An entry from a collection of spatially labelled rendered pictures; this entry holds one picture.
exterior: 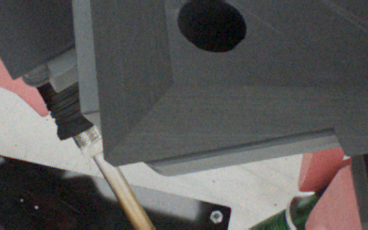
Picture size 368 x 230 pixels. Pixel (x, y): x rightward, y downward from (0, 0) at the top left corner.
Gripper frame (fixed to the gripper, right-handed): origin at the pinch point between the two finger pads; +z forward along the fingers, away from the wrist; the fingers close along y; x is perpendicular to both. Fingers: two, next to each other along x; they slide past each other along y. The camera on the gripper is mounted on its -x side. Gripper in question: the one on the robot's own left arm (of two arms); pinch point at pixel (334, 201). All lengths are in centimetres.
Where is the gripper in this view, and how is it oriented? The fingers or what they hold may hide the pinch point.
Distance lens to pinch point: 29.6
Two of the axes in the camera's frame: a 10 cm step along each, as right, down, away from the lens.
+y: 1.0, 9.3, -3.5
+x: 9.5, 0.2, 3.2
